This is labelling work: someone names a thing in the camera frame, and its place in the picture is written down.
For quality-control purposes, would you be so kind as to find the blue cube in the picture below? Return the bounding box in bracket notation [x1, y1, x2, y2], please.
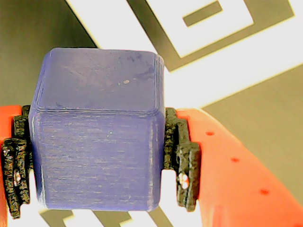
[28, 47, 166, 212]

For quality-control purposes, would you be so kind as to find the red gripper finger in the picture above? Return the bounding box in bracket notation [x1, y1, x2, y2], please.
[0, 105, 33, 227]
[164, 107, 303, 227]

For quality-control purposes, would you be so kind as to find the black white marker checkerboard mat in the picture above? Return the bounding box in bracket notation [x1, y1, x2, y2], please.
[0, 0, 303, 227]

